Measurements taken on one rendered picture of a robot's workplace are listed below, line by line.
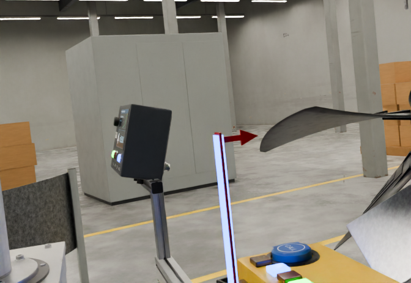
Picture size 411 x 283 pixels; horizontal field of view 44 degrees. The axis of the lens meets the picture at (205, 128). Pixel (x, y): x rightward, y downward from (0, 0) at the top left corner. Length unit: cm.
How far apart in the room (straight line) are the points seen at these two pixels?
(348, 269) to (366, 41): 659
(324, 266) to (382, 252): 36
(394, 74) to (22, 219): 760
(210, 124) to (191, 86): 62
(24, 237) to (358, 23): 556
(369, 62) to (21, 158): 550
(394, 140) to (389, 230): 844
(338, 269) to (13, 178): 827
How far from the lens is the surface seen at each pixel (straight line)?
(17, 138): 863
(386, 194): 101
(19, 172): 867
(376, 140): 707
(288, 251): 52
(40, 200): 251
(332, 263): 52
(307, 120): 76
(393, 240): 86
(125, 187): 688
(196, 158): 728
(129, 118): 130
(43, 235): 254
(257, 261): 51
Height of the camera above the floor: 124
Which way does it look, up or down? 3 degrees down
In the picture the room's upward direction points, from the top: 6 degrees counter-clockwise
